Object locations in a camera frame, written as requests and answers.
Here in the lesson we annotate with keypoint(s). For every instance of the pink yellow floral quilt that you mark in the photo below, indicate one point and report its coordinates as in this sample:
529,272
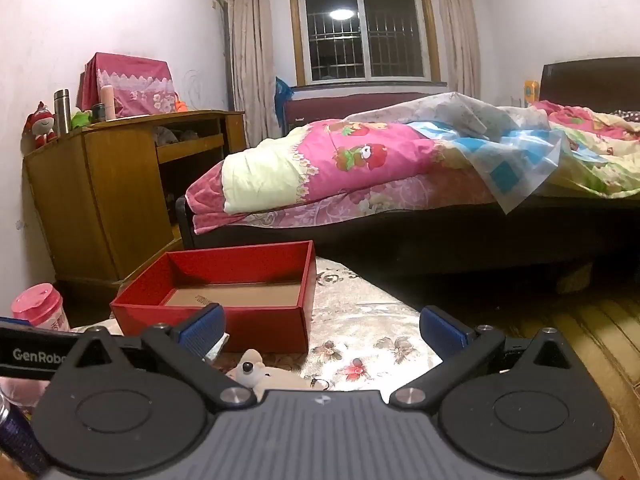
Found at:
595,145

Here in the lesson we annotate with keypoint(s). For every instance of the floral tablecloth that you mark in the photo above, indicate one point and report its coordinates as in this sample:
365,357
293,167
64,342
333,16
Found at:
360,320

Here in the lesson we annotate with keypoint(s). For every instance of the dark jar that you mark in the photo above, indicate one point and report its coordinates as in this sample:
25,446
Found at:
98,113

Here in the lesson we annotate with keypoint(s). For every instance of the pink lace cloth cover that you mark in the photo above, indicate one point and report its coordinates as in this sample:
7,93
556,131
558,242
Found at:
135,82

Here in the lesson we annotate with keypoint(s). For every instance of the white green trimmed cloth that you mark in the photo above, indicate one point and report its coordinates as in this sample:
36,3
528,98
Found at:
218,347

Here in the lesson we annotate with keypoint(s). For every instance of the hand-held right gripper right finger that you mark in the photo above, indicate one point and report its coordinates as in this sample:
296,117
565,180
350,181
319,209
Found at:
442,331

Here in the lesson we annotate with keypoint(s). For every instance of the green toy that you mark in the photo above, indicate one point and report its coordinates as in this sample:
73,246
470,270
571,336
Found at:
81,119

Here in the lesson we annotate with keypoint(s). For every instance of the pink bottle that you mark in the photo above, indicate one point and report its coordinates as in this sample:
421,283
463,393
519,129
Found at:
108,102

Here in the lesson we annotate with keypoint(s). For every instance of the red cardboard box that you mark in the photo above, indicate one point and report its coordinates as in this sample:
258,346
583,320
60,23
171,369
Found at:
260,322

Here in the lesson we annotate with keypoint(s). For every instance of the pink strawberry print quilt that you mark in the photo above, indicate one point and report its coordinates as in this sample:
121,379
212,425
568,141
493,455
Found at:
370,160

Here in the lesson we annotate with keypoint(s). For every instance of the pink lid plastic cup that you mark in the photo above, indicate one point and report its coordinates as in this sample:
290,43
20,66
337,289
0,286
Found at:
40,307

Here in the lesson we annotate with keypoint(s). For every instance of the dark dotted cloth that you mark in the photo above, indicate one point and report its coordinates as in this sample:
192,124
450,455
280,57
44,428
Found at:
625,119

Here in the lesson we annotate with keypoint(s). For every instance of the beige curtain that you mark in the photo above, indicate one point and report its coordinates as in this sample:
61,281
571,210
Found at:
457,30
250,60

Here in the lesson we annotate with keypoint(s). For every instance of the beige plush toy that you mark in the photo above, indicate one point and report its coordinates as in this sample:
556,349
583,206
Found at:
265,372

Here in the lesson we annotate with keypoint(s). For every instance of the yellow carton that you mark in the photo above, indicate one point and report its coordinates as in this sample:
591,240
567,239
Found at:
531,92

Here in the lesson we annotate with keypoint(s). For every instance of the steel thermos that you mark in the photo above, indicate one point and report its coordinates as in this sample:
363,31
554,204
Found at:
62,110

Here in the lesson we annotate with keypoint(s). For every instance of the wooden cabinet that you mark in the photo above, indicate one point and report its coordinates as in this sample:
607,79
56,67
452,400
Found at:
95,200

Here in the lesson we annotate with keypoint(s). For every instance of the wood framed window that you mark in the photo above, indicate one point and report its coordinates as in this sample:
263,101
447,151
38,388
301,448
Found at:
365,30

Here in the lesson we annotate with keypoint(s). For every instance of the blue checked light sheet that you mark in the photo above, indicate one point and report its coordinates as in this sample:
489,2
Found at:
505,160

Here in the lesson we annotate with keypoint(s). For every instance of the blue bag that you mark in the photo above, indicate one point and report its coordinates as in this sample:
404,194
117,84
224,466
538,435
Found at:
282,105

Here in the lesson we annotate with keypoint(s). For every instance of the orange toy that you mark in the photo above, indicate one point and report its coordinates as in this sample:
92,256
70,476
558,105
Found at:
180,106

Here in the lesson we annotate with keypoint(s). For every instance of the dark wooden bed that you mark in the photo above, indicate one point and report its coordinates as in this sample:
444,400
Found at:
450,240

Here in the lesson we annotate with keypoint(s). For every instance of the red doll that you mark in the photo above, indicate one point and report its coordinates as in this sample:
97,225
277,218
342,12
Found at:
42,125

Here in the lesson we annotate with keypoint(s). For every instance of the maroon bench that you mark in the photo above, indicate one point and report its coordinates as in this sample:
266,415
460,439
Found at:
345,105

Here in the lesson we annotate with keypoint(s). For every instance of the magenta fleece blanket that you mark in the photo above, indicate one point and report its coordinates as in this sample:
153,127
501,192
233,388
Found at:
210,200

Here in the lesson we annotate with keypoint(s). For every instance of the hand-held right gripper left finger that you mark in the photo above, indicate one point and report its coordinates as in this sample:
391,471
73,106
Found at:
202,329

